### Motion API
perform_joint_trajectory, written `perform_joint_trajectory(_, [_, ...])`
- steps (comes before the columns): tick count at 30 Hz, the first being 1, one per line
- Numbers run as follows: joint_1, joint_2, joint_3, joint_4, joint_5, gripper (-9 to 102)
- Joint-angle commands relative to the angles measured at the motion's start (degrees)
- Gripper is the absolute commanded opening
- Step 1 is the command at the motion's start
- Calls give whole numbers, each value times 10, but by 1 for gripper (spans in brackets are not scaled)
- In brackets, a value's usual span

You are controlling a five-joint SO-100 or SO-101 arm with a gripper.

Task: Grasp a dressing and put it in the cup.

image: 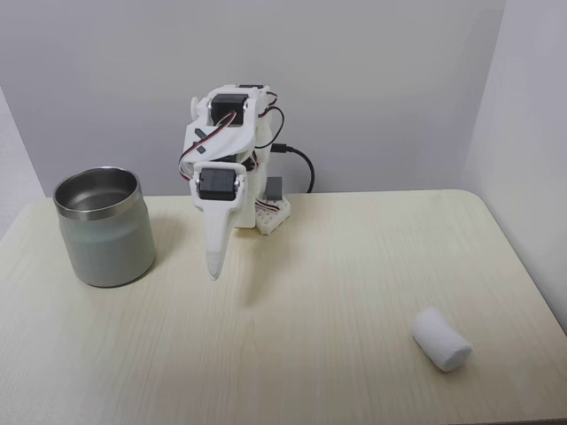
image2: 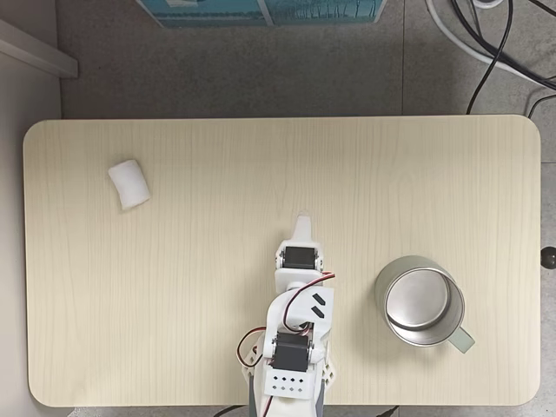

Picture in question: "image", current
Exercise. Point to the white gauze dressing roll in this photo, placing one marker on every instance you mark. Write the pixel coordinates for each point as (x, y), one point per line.
(440, 338)

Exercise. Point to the stainless steel grey cup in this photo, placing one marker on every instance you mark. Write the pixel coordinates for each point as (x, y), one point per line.
(106, 239)

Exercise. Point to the grey clamp block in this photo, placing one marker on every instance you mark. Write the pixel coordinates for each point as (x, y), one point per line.
(274, 188)

